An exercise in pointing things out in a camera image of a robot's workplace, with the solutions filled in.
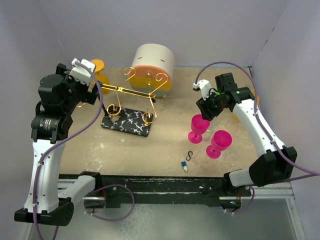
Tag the clear wine glass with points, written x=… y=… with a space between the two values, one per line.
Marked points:
x=210 y=129

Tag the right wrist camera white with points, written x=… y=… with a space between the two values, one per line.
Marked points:
x=204 y=87

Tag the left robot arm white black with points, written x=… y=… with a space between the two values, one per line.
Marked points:
x=60 y=93

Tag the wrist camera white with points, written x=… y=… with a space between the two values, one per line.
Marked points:
x=79 y=73
x=204 y=87

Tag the green wine glass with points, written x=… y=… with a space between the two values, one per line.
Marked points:
x=216 y=91

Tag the small blue white bottle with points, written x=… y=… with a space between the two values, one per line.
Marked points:
x=184 y=166

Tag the white round drawer cabinet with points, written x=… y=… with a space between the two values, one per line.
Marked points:
x=154 y=67

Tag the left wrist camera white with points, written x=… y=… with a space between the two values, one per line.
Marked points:
x=79 y=73

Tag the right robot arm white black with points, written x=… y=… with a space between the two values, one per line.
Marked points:
x=274 y=158

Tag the gold wire wine glass rack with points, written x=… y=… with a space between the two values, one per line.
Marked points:
x=127 y=113

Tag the pink wine glass front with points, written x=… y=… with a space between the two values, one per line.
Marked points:
x=220 y=141

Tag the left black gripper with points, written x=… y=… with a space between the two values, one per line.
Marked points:
x=88 y=96

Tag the pink wine glass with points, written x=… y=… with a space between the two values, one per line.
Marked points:
x=220 y=141
x=198 y=127

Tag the black s-hook carabiner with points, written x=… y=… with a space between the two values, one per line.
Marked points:
x=189 y=155

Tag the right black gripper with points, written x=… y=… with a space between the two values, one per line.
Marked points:
x=207 y=112

